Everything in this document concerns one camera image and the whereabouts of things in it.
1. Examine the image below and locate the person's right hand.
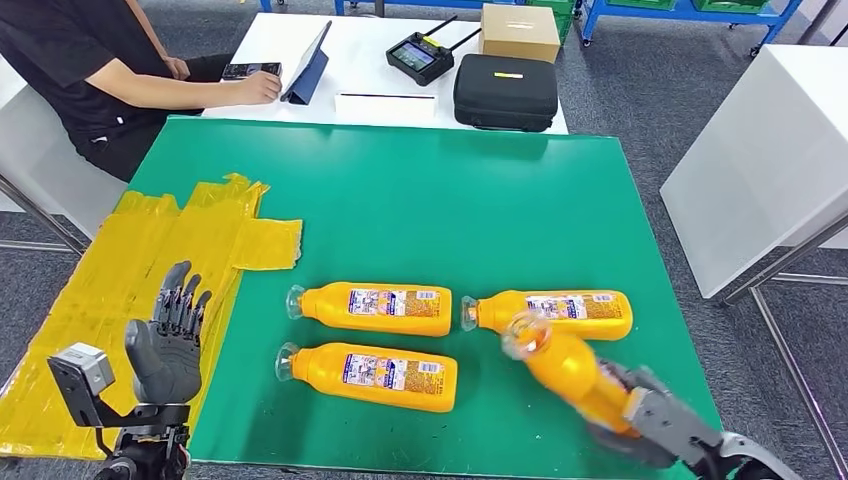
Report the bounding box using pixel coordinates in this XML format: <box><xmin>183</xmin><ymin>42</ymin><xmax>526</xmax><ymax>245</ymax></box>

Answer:
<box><xmin>231</xmin><ymin>70</ymin><xmax>284</xmax><ymax>106</ymax></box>

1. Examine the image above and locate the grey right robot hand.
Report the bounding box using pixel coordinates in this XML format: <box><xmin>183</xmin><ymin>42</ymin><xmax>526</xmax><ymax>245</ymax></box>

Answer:
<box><xmin>586</xmin><ymin>360</ymin><xmax>723</xmax><ymax>470</ymax></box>

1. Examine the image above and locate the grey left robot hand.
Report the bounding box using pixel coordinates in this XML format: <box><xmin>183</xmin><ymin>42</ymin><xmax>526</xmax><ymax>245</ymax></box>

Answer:
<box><xmin>124</xmin><ymin>260</ymin><xmax>213</xmax><ymax>405</ymax></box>

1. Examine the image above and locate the orange bottle clear cap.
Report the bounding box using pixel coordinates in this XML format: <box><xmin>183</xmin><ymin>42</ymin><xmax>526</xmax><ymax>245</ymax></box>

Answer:
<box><xmin>501</xmin><ymin>311</ymin><xmax>641</xmax><ymax>437</ymax></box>
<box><xmin>274</xmin><ymin>342</ymin><xmax>458</xmax><ymax>413</ymax></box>
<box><xmin>461</xmin><ymin>290</ymin><xmax>634</xmax><ymax>342</ymax></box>
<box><xmin>286</xmin><ymin>282</ymin><xmax>453</xmax><ymax>338</ymax></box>

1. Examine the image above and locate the black smartphone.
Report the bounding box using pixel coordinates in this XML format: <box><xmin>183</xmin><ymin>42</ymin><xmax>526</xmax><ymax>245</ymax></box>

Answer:
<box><xmin>221</xmin><ymin>62</ymin><xmax>283</xmax><ymax>82</ymax></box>

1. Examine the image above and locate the tablet in blue cover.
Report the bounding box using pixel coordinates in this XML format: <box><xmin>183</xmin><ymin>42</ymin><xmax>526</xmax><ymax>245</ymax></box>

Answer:
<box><xmin>280</xmin><ymin>20</ymin><xmax>333</xmax><ymax>106</ymax></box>

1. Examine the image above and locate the yellow tape sheet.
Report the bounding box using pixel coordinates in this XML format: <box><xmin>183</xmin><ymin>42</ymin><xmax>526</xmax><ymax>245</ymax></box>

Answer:
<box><xmin>0</xmin><ymin>173</ymin><xmax>304</xmax><ymax>462</ymax></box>

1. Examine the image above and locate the white table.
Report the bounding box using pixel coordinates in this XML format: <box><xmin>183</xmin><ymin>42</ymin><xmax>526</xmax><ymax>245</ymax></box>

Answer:
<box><xmin>659</xmin><ymin>43</ymin><xmax>848</xmax><ymax>299</ymax></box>
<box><xmin>201</xmin><ymin>11</ymin><xmax>570</xmax><ymax>136</ymax></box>
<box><xmin>0</xmin><ymin>52</ymin><xmax>127</xmax><ymax>240</ymax></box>

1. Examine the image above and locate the person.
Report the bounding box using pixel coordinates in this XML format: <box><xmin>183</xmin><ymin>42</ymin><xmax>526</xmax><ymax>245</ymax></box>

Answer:
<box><xmin>0</xmin><ymin>0</ymin><xmax>286</xmax><ymax>183</ymax></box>

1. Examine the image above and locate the long white box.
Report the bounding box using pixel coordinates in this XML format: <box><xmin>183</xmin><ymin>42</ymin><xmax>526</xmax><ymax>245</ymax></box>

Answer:
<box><xmin>334</xmin><ymin>92</ymin><xmax>439</xmax><ymax>127</ymax></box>

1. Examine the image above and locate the black remote controller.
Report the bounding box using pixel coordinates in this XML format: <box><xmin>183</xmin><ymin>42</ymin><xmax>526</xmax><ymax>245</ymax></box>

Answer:
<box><xmin>386</xmin><ymin>15</ymin><xmax>483</xmax><ymax>87</ymax></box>

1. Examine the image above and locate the green table mat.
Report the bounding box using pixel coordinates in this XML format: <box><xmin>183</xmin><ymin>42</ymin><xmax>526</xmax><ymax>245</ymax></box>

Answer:
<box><xmin>125</xmin><ymin>115</ymin><xmax>723</xmax><ymax>480</ymax></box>

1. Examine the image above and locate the black carrying case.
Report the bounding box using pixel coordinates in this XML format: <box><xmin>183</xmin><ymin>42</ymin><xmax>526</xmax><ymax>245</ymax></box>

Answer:
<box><xmin>453</xmin><ymin>53</ymin><xmax>560</xmax><ymax>133</ymax></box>

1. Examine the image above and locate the brown cardboard box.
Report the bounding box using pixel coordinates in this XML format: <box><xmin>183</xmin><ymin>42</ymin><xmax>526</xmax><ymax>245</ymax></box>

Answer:
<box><xmin>478</xmin><ymin>3</ymin><xmax>562</xmax><ymax>64</ymax></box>

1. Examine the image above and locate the blue metal rack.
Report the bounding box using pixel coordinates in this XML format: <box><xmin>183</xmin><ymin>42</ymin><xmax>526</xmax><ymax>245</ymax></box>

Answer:
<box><xmin>574</xmin><ymin>0</ymin><xmax>806</xmax><ymax>58</ymax></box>

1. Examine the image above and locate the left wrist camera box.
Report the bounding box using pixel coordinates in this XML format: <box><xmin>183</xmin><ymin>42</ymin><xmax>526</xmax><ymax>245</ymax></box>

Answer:
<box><xmin>47</xmin><ymin>342</ymin><xmax>118</xmax><ymax>429</ymax></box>

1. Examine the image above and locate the grey metal table frame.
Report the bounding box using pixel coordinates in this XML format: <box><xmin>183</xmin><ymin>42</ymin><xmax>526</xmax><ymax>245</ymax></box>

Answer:
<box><xmin>718</xmin><ymin>211</ymin><xmax>848</xmax><ymax>480</ymax></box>
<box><xmin>0</xmin><ymin>173</ymin><xmax>87</xmax><ymax>256</ymax></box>

